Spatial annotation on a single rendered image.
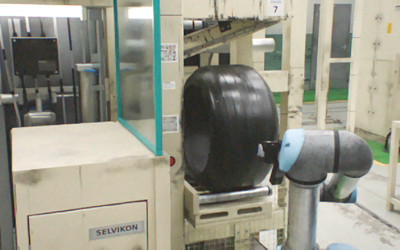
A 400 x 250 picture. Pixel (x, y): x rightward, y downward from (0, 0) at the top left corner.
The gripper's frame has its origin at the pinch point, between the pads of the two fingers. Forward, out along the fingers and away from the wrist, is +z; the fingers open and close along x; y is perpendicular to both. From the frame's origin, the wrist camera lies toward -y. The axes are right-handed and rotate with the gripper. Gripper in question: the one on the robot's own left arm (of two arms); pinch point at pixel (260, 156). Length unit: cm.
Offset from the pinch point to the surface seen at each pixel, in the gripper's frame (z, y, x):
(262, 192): 15.3, -18.5, -8.2
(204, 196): 15.6, -17.4, 18.8
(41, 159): -37, 12, 84
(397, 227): 146, -93, -193
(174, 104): 18.1, 22.0, 29.2
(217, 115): 4.4, 17.2, 16.2
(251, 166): 4.0, -4.5, 2.2
